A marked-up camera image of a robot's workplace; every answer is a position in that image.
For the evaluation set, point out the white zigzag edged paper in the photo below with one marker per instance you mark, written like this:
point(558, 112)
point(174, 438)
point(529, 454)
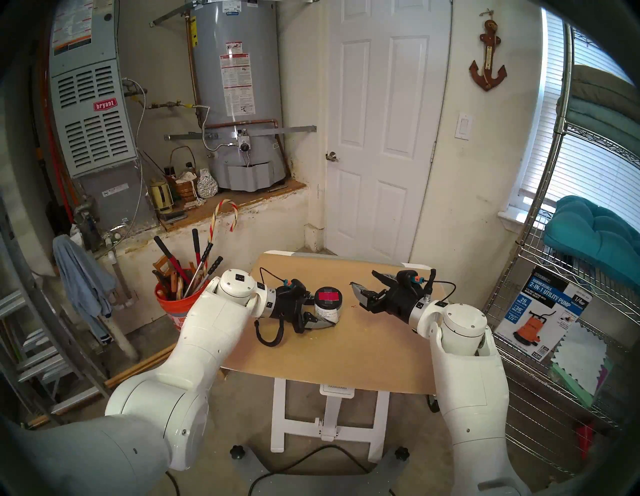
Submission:
point(582, 357)

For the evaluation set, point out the black lid with red tape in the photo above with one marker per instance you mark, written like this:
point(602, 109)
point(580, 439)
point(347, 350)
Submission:
point(328, 296)

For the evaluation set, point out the long wooden stick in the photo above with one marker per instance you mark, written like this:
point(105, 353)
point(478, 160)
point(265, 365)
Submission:
point(140, 367)

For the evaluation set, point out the olive flat cushion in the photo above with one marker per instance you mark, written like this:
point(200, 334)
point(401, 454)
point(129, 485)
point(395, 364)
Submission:
point(600, 82)

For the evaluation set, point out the grey water heater tank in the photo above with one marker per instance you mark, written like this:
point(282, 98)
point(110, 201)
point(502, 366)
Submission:
point(260, 75)

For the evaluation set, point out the yellow metal can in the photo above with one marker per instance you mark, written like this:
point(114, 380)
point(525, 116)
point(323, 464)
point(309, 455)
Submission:
point(161, 197)

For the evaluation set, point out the white folding table frame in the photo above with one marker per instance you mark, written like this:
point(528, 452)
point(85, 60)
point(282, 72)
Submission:
point(330, 420)

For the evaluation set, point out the gas line with yellow valve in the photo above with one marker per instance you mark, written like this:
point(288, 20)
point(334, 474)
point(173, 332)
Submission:
point(170, 104)

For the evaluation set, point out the teal tufted cushion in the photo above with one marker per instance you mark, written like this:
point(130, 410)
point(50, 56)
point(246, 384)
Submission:
point(595, 235)

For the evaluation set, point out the orange plastic bucket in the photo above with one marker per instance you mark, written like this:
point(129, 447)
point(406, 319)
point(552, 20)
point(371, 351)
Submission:
point(172, 307)

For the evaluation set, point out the black base knob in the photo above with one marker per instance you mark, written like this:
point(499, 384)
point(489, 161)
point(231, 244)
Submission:
point(401, 454)
point(237, 452)

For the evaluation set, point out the blue hanging cloth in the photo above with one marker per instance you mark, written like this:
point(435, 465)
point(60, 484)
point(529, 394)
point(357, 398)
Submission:
point(80, 280)

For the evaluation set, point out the metal door knob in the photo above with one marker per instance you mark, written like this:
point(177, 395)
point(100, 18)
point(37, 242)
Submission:
point(331, 157)

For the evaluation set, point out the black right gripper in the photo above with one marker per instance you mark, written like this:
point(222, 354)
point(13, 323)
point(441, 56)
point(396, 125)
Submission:
point(402, 302)

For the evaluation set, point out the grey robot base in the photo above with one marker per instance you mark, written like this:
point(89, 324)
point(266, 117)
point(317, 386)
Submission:
point(252, 477)

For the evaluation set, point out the white panel door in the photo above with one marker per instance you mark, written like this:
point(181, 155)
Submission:
point(385, 150)

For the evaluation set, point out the white window blinds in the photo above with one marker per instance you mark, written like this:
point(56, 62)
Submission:
point(600, 170)

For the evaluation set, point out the white light switch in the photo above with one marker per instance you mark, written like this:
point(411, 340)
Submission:
point(463, 126)

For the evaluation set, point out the crumpled foil lump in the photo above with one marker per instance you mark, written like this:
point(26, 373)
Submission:
point(207, 186)

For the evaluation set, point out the utility pump box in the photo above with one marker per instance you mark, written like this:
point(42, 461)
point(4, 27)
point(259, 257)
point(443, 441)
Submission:
point(545, 305)

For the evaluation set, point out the small red item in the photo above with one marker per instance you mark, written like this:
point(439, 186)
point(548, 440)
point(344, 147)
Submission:
point(586, 440)

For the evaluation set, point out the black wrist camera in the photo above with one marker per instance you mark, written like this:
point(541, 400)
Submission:
point(296, 287)
point(406, 276)

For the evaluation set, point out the green foam sheet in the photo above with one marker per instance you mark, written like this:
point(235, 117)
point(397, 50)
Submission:
point(572, 387)

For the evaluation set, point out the copper water pipe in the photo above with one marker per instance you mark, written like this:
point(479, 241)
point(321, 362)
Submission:
point(240, 123)

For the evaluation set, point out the white platform with wooden top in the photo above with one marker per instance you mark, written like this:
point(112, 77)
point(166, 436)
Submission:
point(270, 225)

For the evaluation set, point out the white pvc pipe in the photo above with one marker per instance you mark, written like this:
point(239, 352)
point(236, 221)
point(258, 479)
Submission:
point(125, 345)

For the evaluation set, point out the heater gas control valve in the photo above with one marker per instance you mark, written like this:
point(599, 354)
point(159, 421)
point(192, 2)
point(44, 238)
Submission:
point(244, 145)

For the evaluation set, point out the grey bryant furnace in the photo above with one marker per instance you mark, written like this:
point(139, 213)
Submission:
point(92, 125)

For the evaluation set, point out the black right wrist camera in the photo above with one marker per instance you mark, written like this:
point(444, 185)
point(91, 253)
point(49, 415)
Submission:
point(406, 276)

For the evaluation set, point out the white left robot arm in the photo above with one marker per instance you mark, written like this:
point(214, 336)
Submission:
point(200, 340)

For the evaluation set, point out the green flat cushion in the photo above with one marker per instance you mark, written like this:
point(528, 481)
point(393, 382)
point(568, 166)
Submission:
point(595, 117)

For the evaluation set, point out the black grip red shaft tool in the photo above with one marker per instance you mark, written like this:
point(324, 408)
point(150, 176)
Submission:
point(196, 242)
point(162, 246)

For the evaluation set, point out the aluminium step ladder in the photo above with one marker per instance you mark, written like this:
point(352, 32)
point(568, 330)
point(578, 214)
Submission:
point(40, 357)

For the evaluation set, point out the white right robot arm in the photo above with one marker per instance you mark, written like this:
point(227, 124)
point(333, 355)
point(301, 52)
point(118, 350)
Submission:
point(470, 380)

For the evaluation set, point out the rusty anchor wall decoration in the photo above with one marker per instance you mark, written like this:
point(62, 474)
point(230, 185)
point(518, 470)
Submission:
point(487, 80)

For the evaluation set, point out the striped candy cane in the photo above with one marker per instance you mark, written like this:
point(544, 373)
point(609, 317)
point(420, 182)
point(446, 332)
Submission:
point(212, 227)

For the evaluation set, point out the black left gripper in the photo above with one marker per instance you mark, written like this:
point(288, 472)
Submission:
point(289, 306)

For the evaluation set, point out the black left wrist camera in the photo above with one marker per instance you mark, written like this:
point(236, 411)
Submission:
point(296, 287)

